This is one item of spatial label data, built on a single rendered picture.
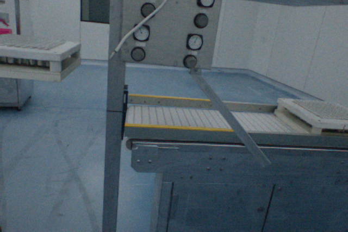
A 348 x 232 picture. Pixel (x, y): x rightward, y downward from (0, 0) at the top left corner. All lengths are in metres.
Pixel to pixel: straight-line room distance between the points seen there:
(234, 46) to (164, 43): 5.98
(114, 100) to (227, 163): 0.46
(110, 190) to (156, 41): 0.73
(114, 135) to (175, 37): 0.54
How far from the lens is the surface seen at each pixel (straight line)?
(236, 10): 6.51
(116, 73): 0.96
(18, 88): 3.17
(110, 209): 1.24
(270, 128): 0.96
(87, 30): 5.78
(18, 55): 0.73
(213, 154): 0.78
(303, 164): 0.93
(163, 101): 0.97
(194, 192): 0.91
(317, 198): 1.11
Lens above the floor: 1.15
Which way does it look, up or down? 18 degrees down
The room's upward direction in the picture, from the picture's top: 7 degrees clockwise
